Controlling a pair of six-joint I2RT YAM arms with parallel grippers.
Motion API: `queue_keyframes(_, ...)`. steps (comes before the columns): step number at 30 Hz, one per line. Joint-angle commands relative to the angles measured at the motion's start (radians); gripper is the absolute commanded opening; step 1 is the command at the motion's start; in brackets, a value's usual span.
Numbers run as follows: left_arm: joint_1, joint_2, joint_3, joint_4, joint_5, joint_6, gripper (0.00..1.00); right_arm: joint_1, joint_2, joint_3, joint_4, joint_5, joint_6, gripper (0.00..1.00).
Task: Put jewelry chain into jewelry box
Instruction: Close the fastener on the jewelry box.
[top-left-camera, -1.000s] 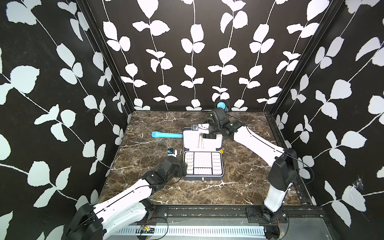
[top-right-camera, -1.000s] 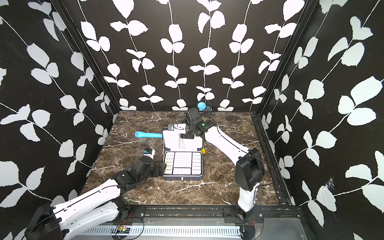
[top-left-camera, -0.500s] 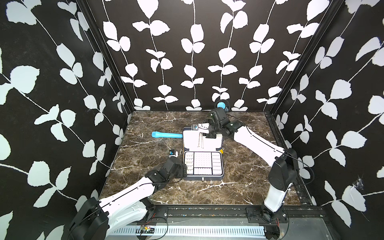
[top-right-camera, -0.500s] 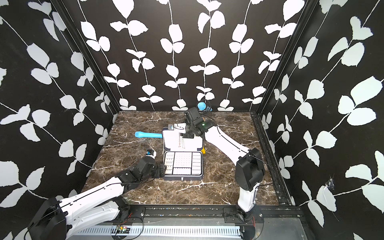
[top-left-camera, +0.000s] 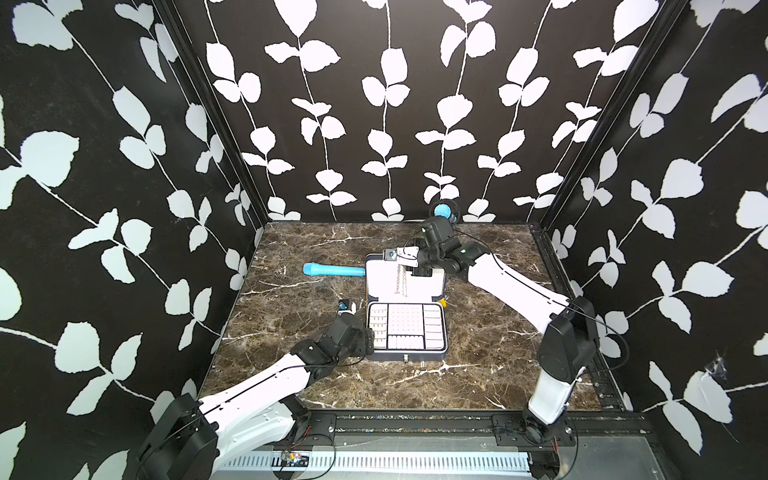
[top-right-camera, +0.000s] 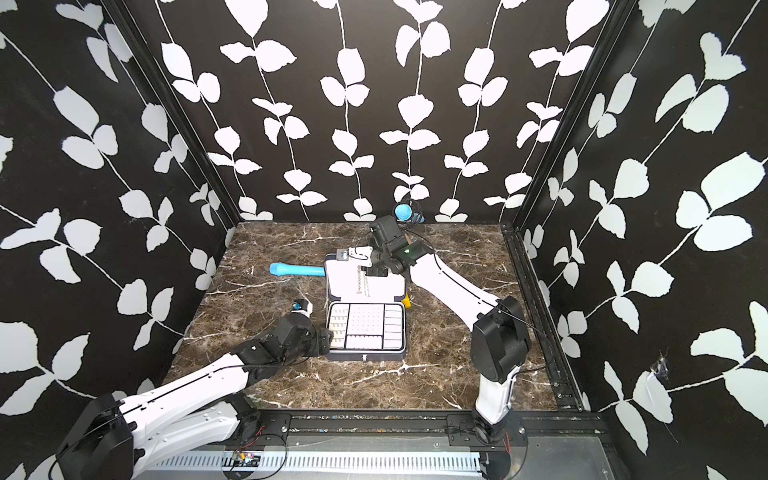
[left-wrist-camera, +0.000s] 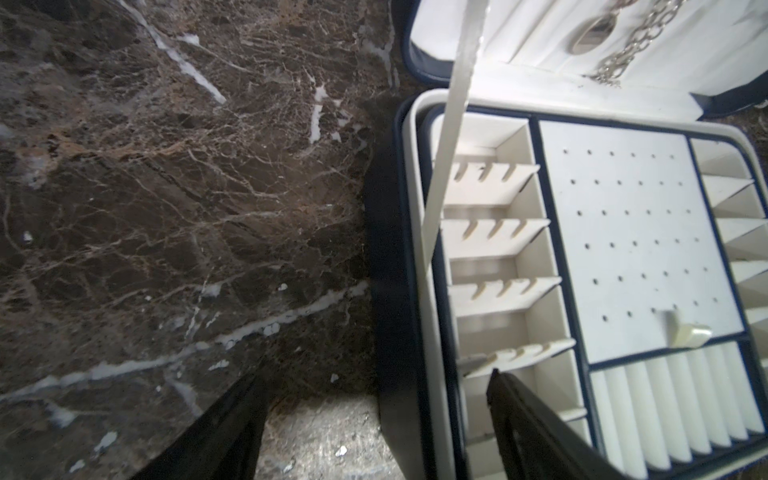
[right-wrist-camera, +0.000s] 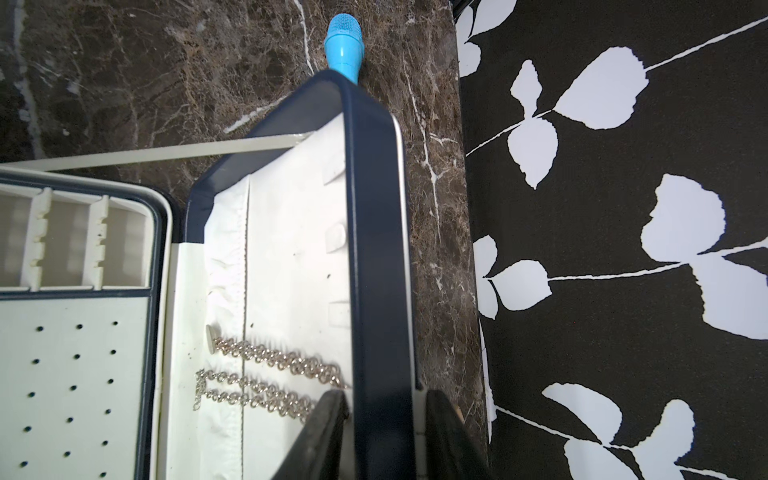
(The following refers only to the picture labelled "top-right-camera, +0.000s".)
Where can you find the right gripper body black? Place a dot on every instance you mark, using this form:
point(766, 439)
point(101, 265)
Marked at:
point(381, 263)

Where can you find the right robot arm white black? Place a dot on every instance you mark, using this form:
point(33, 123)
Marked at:
point(500, 339)

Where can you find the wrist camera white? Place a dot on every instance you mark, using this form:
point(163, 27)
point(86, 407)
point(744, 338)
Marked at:
point(361, 255)
point(303, 306)

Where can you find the white perforated cable duct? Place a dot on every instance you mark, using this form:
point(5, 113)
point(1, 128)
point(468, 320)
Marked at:
point(451, 463)

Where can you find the blue cylindrical tool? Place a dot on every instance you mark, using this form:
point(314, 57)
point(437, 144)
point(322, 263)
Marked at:
point(283, 269)

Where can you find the navy jewelry box white lining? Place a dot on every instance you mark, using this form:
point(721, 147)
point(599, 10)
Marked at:
point(365, 313)

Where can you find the blue microphone on tripod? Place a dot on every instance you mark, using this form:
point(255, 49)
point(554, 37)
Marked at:
point(409, 213)

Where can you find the small green circuit board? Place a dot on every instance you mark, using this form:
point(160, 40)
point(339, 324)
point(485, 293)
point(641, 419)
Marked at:
point(245, 460)

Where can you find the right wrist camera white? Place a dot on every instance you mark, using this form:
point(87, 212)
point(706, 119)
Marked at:
point(361, 255)

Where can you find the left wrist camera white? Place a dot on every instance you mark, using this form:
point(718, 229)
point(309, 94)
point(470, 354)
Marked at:
point(303, 306)

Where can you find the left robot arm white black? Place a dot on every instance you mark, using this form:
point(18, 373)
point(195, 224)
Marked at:
point(120, 439)

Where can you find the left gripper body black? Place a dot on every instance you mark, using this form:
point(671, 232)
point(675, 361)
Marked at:
point(311, 344)

